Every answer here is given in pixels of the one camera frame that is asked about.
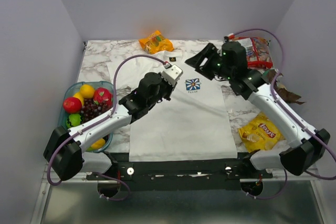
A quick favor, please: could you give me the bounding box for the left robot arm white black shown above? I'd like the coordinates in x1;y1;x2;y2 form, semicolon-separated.
44;70;181;181

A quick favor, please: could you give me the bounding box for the yellow Lays chips bag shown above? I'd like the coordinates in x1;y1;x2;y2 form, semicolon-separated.
238;112;285;153

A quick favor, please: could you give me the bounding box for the white t-shirt daisy print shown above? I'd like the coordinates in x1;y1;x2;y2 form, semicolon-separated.
107;49;238;163

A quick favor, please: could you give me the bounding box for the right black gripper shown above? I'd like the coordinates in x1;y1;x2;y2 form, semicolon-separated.
185;42;233;81

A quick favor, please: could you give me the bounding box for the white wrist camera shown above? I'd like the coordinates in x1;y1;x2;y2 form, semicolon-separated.
161;61;183;86
224;33;235;42

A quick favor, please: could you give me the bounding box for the orange gummy candy bag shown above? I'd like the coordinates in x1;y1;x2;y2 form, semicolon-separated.
139;30;174;55

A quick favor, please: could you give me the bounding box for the clear teal fruit container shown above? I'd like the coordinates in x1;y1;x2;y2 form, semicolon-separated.
56;81;116;154

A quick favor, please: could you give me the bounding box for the yellow orange fruit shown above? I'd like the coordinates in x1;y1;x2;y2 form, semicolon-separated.
79;84;95;99

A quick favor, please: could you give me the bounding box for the yellow banana fruit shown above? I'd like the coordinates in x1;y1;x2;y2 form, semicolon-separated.
73;92;85;105

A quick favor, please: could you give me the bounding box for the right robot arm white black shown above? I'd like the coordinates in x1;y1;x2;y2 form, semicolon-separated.
185;41;330;178

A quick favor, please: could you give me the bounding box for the red candy bag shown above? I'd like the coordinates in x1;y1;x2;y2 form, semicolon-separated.
233;37;273;69

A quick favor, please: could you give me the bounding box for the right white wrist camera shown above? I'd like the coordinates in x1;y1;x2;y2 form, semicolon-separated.
224;33;235;42

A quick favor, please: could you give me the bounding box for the red pink dragon fruit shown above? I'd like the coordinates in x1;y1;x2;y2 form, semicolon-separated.
93;87;113;105

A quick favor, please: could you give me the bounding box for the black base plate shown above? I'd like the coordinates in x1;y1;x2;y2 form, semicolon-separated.
53;152;308;191

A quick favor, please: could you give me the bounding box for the aluminium rail frame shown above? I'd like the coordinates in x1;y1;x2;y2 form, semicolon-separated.
31;172;329;223

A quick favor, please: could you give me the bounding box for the red apple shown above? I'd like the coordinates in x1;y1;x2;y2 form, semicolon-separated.
62;97;82;114

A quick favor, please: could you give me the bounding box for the green striped fruit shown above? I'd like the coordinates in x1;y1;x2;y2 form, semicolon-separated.
66;113;82;129

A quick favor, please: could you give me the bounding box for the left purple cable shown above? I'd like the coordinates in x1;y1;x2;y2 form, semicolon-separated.
46;54;171;201

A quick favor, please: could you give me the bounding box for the dark red grapes bunch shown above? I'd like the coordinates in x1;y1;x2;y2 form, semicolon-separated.
79;99;112;121

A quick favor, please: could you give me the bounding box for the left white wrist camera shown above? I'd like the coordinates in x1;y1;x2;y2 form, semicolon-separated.
161;61;183;86

